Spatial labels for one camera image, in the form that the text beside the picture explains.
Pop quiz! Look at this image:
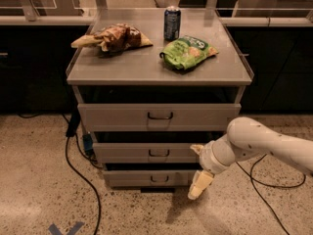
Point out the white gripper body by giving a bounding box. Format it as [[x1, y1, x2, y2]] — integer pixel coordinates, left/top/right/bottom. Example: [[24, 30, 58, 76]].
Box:
[[199, 135, 244, 174]]

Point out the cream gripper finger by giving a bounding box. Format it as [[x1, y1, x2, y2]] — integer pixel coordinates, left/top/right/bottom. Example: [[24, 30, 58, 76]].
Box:
[[190, 144, 203, 155], [188, 170, 214, 200]]

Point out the grey drawer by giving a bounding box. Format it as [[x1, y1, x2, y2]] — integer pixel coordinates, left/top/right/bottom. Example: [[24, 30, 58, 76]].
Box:
[[93, 143, 199, 164], [78, 104, 241, 131], [104, 170, 195, 188]]

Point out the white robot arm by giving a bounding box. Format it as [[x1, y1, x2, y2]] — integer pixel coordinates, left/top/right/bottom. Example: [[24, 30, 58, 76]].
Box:
[[188, 117, 313, 200]]

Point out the grey drawer cabinet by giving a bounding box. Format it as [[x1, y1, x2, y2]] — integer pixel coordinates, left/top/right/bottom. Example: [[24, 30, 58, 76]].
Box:
[[66, 7, 255, 194]]

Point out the grey bottom drawer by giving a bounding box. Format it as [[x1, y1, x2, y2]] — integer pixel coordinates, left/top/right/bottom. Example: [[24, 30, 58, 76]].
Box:
[[104, 170, 195, 188]]

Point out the grey top drawer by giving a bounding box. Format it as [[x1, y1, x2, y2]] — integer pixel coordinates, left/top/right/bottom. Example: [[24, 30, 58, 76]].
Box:
[[78, 104, 241, 131]]

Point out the green chip bag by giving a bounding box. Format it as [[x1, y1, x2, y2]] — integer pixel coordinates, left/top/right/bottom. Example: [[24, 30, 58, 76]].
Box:
[[159, 35, 218, 71]]

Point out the blue power adapter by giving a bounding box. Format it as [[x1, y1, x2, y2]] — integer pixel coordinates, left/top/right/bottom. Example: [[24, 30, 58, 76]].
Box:
[[82, 134, 93, 156]]

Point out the black plug block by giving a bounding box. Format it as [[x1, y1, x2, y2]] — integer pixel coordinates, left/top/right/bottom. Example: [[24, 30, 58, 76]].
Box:
[[66, 111, 80, 137]]

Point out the blue soda can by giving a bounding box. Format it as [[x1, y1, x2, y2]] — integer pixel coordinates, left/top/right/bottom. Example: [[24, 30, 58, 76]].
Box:
[[163, 6, 181, 41]]

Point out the brown chip bag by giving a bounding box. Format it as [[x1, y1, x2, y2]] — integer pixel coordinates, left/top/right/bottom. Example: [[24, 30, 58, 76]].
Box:
[[70, 23, 153, 53]]

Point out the black cable right floor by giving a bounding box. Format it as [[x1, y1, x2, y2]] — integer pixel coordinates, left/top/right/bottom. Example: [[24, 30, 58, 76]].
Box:
[[235, 154, 307, 235]]

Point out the black cable floor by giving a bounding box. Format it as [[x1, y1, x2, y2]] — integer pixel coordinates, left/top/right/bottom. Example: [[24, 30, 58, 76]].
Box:
[[17, 112, 103, 235], [235, 154, 307, 235]]

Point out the black cable left floor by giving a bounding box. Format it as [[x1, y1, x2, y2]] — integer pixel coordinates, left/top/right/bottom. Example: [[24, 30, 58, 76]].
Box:
[[17, 112, 103, 235]]

